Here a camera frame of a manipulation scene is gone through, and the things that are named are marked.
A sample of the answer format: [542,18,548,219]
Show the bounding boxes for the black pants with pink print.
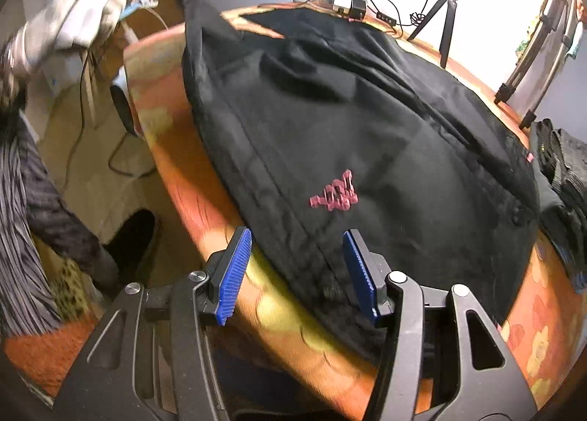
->
[183,0,538,360]

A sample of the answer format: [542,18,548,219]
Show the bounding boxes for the left hand in grey glove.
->
[1,0,134,85]

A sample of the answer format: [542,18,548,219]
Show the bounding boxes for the white and black charger block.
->
[332,0,367,21]

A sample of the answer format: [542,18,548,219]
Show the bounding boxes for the striped grey garment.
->
[1,113,119,337]

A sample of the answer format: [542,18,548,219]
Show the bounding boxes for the dark folded clothes pile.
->
[529,118,586,293]

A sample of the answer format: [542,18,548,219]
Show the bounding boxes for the small black tripod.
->
[407,0,468,70]

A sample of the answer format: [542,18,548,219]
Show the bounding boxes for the large tripod legs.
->
[495,0,585,130]

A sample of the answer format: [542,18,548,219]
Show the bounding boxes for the black cable on floor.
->
[62,46,159,191]

